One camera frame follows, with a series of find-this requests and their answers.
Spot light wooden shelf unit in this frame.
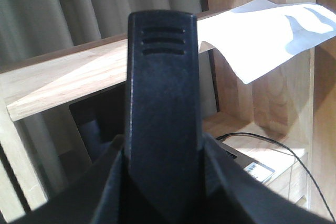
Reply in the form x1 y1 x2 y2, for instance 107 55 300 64
1 0 335 221

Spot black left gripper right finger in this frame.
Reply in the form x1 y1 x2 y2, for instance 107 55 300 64
203 133 330 223

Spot silver laptop computer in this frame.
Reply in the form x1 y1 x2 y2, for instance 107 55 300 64
69 82 269 169

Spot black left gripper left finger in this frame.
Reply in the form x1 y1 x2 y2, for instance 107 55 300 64
12 135 124 223

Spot grey curtain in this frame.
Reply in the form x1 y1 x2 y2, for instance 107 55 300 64
1 0 206 195

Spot black right laptop cable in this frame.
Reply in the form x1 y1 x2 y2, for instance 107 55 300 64
215 132 336 222

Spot white right laptop label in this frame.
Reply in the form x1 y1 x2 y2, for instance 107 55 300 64
244 162 275 183

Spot white paper sheet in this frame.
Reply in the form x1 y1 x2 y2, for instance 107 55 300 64
197 0 335 84

